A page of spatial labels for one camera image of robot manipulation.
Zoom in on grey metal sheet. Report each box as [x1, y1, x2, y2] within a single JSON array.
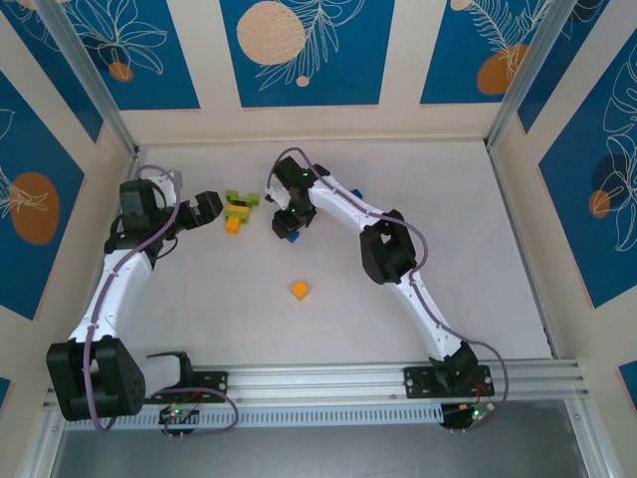
[[47, 397, 596, 478]]

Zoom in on aluminium side rail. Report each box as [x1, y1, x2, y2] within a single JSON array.
[[485, 141, 561, 360], [72, 146, 148, 369]]

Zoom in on aluminium frame post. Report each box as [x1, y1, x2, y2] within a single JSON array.
[[30, 0, 148, 160], [485, 0, 588, 153]]

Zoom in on long aluminium mounting rail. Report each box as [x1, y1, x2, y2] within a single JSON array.
[[42, 358, 591, 410]]

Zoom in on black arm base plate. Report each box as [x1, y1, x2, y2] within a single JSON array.
[[137, 370, 230, 405], [403, 364, 497, 399]]

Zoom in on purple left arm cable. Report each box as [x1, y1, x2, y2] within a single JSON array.
[[84, 163, 239, 440]]

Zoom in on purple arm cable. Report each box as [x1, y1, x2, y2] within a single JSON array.
[[84, 163, 239, 440], [266, 146, 510, 414]]

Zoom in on grey slotted cable duct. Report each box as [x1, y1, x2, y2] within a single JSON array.
[[63, 403, 444, 430]]

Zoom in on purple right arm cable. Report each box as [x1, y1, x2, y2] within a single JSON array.
[[266, 146, 510, 414]]

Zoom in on aluminium frame bar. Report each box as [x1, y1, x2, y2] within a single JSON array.
[[564, 397, 616, 478], [17, 417, 69, 478]]

